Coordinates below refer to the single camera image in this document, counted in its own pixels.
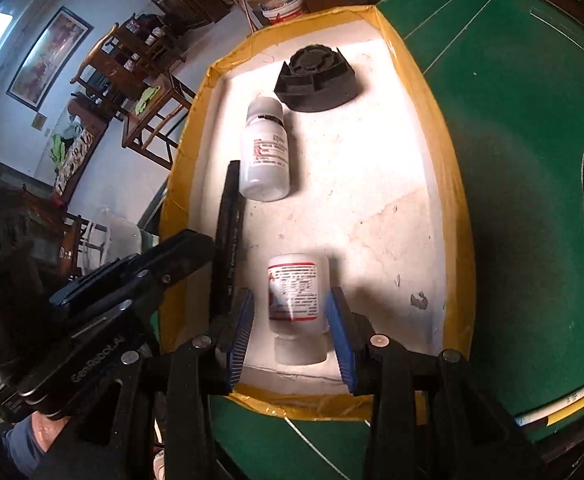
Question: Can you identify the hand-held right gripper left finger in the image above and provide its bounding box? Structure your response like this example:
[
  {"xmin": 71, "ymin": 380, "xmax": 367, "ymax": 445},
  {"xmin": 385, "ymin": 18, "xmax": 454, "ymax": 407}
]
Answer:
[{"xmin": 117, "ymin": 287, "xmax": 255, "ymax": 480}]

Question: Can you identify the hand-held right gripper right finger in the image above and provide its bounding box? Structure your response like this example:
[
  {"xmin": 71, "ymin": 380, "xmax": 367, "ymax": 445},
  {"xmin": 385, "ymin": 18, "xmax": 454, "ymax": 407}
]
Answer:
[{"xmin": 324, "ymin": 287, "xmax": 543, "ymax": 480}]

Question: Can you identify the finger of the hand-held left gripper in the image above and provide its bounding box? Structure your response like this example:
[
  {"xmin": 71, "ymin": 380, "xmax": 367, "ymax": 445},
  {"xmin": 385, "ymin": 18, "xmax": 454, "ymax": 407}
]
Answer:
[
  {"xmin": 48, "ymin": 269, "xmax": 169, "ymax": 333},
  {"xmin": 79, "ymin": 229, "xmax": 216, "ymax": 286}
]

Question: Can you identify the white plastic bottle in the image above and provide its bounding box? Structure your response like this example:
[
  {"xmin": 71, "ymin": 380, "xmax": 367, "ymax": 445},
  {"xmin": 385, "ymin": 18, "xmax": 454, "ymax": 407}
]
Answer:
[
  {"xmin": 238, "ymin": 97, "xmax": 293, "ymax": 202},
  {"xmin": 267, "ymin": 253, "xmax": 332, "ymax": 366}
]

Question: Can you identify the white tray with yellow tape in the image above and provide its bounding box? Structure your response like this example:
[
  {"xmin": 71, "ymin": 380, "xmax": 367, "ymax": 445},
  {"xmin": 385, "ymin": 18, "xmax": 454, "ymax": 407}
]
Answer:
[{"xmin": 158, "ymin": 5, "xmax": 477, "ymax": 422}]

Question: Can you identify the person's left forearm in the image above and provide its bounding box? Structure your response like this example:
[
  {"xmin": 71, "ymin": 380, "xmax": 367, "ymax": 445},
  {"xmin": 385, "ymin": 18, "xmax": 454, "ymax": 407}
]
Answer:
[{"xmin": 0, "ymin": 407, "xmax": 73, "ymax": 480}]

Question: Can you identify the white plastic stool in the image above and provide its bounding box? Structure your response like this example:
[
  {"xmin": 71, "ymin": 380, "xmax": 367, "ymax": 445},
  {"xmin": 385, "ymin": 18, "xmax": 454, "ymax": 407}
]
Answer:
[{"xmin": 79, "ymin": 207, "xmax": 143, "ymax": 268}]

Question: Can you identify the dark wooden cabinet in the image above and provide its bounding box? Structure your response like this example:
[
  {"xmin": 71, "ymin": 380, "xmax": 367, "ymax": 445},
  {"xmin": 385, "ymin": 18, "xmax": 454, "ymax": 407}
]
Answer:
[{"xmin": 0, "ymin": 152, "xmax": 80, "ymax": 281}]

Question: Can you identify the wooden chair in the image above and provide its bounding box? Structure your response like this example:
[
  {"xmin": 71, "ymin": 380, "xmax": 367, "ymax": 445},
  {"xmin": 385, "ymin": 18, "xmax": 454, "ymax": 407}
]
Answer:
[{"xmin": 122, "ymin": 67, "xmax": 198, "ymax": 171}]

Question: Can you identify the wooden bench with printed cloth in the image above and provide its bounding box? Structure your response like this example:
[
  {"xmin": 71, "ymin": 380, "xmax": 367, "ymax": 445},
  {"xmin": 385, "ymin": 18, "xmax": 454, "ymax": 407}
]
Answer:
[{"xmin": 47, "ymin": 95, "xmax": 110, "ymax": 206}]

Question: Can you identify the green cloth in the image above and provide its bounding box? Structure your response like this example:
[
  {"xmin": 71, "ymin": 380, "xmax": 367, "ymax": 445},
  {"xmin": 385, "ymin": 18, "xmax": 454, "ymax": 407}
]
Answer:
[{"xmin": 134, "ymin": 85, "xmax": 165, "ymax": 113}]

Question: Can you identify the wooden table with cups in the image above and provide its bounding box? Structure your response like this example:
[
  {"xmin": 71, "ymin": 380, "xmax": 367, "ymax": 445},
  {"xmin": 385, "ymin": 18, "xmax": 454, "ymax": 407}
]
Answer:
[{"xmin": 69, "ymin": 12, "xmax": 173, "ymax": 121}]

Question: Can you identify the black round plastic part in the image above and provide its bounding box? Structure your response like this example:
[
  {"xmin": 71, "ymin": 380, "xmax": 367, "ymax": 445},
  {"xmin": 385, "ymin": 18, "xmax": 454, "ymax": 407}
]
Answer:
[{"xmin": 273, "ymin": 45, "xmax": 364, "ymax": 113}]

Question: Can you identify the white paint bucket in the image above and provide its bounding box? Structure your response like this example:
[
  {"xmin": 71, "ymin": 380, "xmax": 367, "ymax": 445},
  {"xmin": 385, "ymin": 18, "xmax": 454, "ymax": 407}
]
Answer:
[{"xmin": 259, "ymin": 0, "xmax": 307, "ymax": 26}]

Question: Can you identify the framed wall picture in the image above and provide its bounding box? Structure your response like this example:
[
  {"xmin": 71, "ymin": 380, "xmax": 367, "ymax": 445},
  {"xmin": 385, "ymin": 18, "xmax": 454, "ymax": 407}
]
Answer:
[{"xmin": 6, "ymin": 6, "xmax": 94, "ymax": 108}]

